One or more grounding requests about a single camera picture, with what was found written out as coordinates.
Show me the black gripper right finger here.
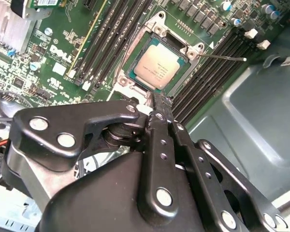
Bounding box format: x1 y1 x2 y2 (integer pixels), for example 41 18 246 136
164 95 290 232

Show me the silver topped CPU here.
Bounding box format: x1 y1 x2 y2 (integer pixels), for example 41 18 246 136
127 36 191 92

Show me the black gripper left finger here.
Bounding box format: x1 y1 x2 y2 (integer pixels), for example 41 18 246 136
10 93 180 218

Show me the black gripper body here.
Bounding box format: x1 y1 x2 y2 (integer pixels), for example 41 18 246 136
1 122 217 232

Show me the metal socket cover frame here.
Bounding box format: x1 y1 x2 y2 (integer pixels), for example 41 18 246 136
108 81 170 107

